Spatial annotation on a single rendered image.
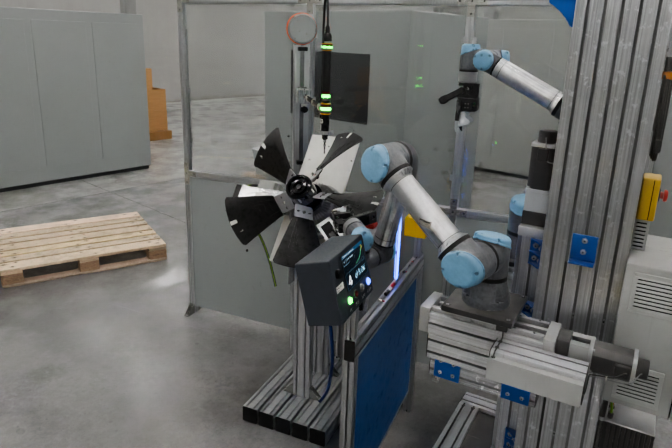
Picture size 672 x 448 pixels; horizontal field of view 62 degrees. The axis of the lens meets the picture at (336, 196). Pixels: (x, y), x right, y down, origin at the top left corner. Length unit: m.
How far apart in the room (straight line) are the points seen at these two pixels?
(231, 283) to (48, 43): 4.54
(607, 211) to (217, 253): 2.53
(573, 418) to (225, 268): 2.34
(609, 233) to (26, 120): 6.59
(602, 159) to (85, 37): 6.66
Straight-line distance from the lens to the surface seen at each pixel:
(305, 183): 2.41
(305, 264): 1.57
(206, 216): 3.70
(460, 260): 1.66
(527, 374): 1.77
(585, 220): 1.89
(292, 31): 3.01
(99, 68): 7.77
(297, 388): 3.03
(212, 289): 3.87
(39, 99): 7.50
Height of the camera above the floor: 1.84
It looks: 16 degrees down
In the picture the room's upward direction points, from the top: 2 degrees clockwise
